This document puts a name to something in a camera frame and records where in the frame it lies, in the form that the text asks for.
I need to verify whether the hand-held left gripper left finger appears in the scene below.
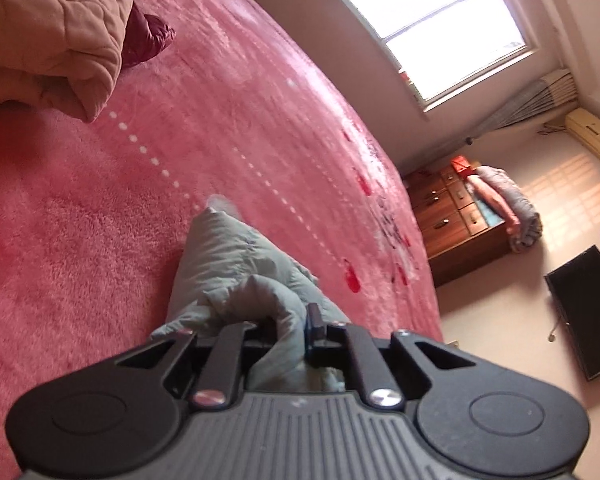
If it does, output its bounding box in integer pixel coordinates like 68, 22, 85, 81
114, 321, 273, 408

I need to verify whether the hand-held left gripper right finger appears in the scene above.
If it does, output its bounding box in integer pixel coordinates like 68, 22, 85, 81
305, 302, 473, 408

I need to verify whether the grey-green padded jacket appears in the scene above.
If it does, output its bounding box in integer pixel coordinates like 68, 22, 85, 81
150, 195, 353, 393

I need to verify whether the brown wooden cabinet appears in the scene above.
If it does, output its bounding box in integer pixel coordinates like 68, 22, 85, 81
402, 162, 518, 288

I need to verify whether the pink folded quilt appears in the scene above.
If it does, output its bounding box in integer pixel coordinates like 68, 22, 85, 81
467, 175, 521, 233

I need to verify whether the pink printed plush blanket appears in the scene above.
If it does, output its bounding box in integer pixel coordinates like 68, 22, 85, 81
0, 0, 443, 480

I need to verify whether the grey folded quilt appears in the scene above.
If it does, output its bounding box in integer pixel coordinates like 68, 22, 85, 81
475, 165, 543, 253

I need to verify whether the grey checked curtain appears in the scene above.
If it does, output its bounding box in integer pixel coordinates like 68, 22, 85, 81
472, 67, 578, 143

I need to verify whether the dark red cushion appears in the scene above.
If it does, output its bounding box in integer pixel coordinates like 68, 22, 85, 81
122, 0, 177, 68

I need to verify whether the white framed window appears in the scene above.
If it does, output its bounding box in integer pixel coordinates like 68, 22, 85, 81
322, 0, 538, 113

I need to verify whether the beige quilted comforter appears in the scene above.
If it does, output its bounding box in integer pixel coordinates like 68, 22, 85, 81
0, 0, 141, 122

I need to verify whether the black wall television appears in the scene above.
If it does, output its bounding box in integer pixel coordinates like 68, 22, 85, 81
545, 245, 600, 382

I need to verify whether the cream wall air conditioner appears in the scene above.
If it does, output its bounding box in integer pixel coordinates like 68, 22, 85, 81
565, 107, 600, 173

